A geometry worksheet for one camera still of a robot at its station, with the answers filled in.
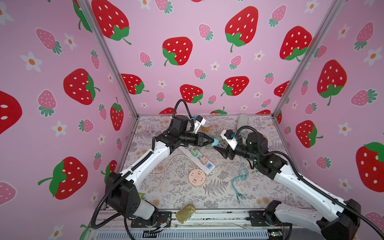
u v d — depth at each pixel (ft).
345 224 1.21
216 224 2.40
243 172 2.97
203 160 2.89
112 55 2.83
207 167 2.95
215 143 2.36
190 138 2.14
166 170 2.96
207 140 2.36
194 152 3.00
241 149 1.99
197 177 2.82
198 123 2.25
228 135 1.85
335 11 2.29
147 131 3.63
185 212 2.40
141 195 2.67
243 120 3.73
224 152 2.01
